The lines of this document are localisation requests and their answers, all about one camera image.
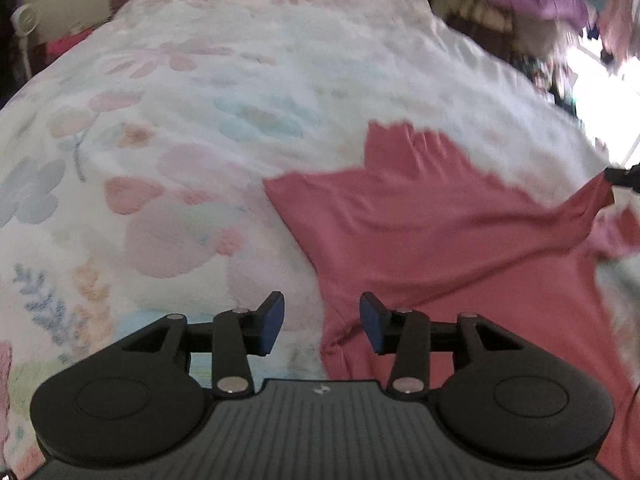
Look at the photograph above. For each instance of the bright pink cloth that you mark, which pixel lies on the bright pink cloth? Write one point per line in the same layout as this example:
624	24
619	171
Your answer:
67	44

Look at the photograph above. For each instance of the white standing fan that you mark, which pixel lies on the white standing fan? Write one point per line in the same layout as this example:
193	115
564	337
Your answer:
25	17

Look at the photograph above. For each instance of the pink garment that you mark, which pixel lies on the pink garment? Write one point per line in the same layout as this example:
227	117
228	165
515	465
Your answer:
425	220

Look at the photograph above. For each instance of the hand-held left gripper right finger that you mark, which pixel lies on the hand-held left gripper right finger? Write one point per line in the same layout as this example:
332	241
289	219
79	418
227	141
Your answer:
372	321

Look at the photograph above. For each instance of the white cabinet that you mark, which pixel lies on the white cabinet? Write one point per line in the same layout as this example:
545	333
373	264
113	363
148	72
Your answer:
65	0

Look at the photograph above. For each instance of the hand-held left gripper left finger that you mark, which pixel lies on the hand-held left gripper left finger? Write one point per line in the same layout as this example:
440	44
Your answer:
273	321

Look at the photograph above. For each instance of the pile of clothes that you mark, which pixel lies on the pile of clothes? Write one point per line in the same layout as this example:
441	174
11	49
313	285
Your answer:
500	15

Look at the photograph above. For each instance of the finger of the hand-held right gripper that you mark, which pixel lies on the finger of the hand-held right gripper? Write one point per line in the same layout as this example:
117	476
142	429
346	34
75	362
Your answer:
625	174

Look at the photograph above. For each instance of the floral blanket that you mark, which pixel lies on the floral blanket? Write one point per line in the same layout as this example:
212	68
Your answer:
200	110

